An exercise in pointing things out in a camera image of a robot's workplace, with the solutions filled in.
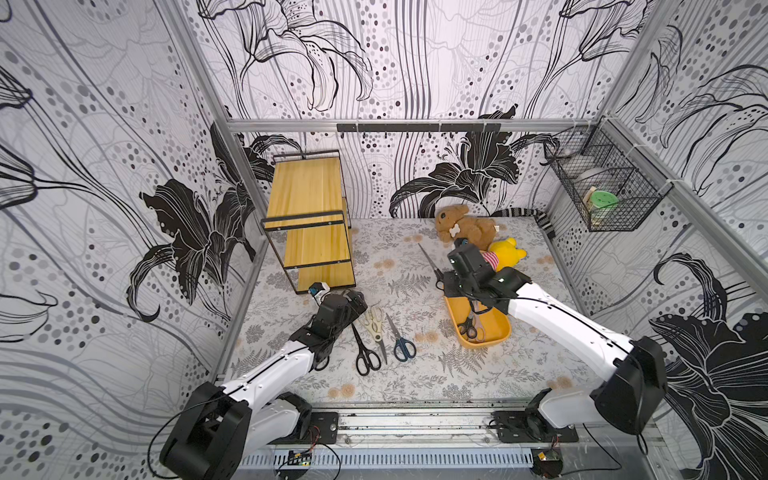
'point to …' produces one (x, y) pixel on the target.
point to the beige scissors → (374, 318)
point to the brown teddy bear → (452, 223)
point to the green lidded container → (602, 204)
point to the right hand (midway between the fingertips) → (451, 276)
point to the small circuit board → (302, 459)
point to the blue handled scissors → (404, 349)
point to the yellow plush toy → (507, 253)
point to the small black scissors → (440, 282)
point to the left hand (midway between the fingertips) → (358, 306)
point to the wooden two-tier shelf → (307, 220)
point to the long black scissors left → (321, 368)
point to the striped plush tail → (527, 212)
